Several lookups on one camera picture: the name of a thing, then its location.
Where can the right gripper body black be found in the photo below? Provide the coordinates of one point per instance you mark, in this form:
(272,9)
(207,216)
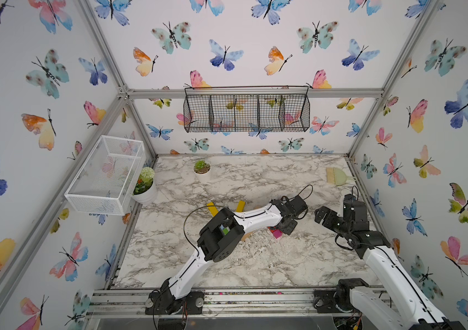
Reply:
(347,229)

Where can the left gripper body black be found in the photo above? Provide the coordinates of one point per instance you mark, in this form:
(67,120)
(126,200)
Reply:
(290,228)

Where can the magenta small block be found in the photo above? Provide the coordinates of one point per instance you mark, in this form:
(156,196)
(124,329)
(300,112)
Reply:
(277,233)

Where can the yellow block long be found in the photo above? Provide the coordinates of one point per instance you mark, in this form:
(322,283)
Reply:
(240,207)
(212,209)

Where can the natural wood block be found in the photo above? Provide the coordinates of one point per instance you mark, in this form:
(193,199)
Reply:
(246,236)

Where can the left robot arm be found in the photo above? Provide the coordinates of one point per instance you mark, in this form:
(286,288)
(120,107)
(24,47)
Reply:
(222,234)

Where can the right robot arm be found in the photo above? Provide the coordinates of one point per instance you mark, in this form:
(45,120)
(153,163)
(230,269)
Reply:
(409,307)

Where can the green hand brush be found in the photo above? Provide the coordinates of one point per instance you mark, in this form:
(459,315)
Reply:
(338,177)

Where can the small potted succulent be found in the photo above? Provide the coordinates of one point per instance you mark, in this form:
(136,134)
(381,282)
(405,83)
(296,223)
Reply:
(202,170)

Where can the white pot flowering plant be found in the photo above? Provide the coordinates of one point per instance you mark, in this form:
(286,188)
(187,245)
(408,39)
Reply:
(145,191)

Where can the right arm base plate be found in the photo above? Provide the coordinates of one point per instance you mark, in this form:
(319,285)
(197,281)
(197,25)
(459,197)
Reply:
(331,301)

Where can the aluminium front rail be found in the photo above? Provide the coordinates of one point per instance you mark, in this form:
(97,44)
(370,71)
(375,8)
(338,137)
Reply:
(232,303)

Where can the black wire wall basket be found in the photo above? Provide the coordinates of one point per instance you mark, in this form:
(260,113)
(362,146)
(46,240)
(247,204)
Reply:
(246,109)

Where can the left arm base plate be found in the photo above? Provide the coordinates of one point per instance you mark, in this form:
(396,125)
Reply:
(163,303)

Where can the white mesh wall basket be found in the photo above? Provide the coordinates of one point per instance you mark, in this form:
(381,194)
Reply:
(106,180)

